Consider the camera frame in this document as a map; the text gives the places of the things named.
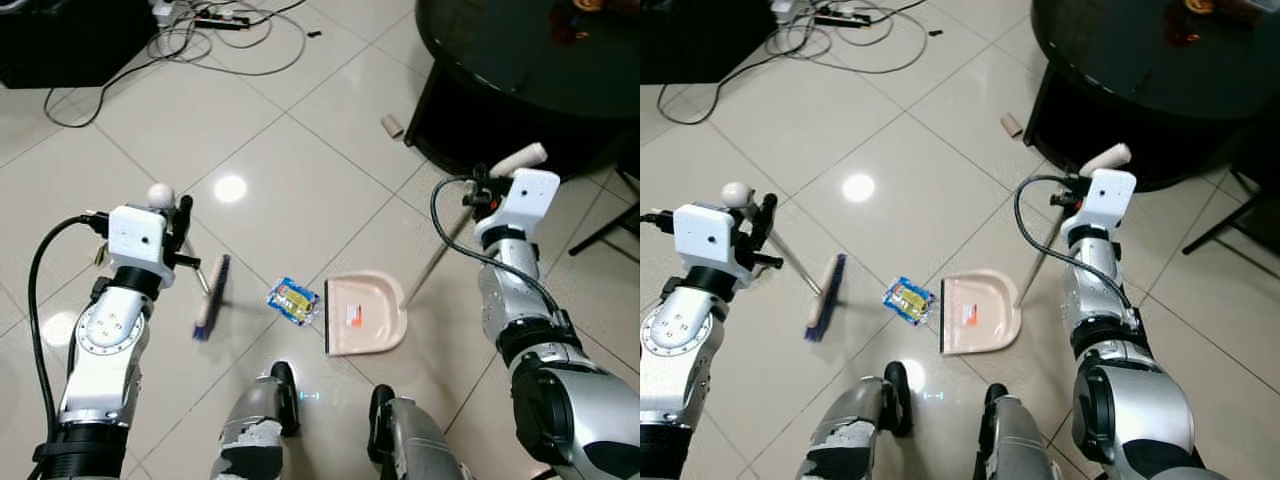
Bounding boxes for black round table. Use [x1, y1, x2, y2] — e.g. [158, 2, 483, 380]
[1023, 0, 1280, 193]
[404, 0, 641, 183]

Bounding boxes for grey robot leg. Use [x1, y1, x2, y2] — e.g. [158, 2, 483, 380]
[367, 384, 473, 480]
[800, 360, 912, 480]
[209, 360, 301, 480]
[975, 383, 1063, 480]

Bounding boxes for grey right robot leg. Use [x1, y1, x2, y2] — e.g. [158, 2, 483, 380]
[975, 383, 1063, 480]
[367, 384, 473, 480]

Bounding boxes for blue yellow snack wrapper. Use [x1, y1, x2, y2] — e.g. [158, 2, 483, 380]
[266, 279, 322, 328]
[882, 276, 937, 329]

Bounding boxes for pink long-handled dustpan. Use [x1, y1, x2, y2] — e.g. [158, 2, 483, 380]
[939, 143, 1133, 358]
[324, 143, 549, 358]

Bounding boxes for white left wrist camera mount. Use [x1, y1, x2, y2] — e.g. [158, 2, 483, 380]
[107, 204, 173, 290]
[673, 203, 744, 292]

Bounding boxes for blue bristle broom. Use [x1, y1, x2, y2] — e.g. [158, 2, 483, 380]
[147, 182, 232, 343]
[722, 181, 849, 344]

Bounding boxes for orange item on table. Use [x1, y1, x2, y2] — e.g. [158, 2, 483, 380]
[1172, 0, 1226, 45]
[555, 0, 606, 43]

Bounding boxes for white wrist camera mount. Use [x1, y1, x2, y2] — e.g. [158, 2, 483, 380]
[107, 204, 173, 290]
[1063, 168, 1139, 248]
[673, 203, 744, 292]
[477, 168, 560, 252]

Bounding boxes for black chair leg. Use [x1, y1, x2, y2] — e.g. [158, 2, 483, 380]
[1182, 168, 1280, 257]
[568, 168, 641, 257]

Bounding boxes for black cabinet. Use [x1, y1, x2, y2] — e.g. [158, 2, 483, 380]
[0, 0, 163, 90]
[640, 0, 778, 87]

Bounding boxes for tangled floor cables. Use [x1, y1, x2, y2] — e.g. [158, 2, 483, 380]
[656, 0, 929, 127]
[43, 0, 309, 129]

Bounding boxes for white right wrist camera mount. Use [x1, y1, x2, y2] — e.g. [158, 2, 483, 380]
[477, 168, 560, 252]
[1063, 168, 1139, 248]

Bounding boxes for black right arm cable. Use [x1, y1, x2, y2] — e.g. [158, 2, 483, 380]
[1014, 175, 1138, 313]
[431, 176, 563, 323]

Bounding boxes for grey left robot leg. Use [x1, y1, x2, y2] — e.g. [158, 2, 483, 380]
[209, 360, 301, 480]
[800, 360, 912, 480]

